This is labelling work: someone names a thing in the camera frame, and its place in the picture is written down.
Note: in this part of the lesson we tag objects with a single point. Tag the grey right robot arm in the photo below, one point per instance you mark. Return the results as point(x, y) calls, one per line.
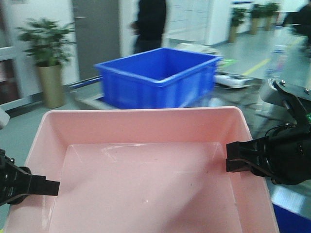
point(295, 99)

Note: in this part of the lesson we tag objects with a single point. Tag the potted plant gold pot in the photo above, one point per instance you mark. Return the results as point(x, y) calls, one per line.
point(48, 44)

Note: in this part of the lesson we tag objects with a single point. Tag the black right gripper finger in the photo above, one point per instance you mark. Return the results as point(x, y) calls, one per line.
point(245, 156)

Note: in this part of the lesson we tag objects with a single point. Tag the person in black clothes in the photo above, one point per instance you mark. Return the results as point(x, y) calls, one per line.
point(150, 24)

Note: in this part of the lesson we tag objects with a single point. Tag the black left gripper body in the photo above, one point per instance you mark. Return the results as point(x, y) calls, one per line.
point(10, 178)

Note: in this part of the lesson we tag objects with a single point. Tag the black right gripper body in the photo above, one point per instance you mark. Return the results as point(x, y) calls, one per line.
point(289, 153)

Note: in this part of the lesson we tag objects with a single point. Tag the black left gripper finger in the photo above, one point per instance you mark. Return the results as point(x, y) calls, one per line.
point(39, 185)

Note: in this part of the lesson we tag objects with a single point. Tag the pink plastic bin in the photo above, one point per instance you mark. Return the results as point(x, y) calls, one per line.
point(142, 171)

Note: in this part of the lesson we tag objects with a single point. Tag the blue plastic crate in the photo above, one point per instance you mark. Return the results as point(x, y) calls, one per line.
point(160, 78)

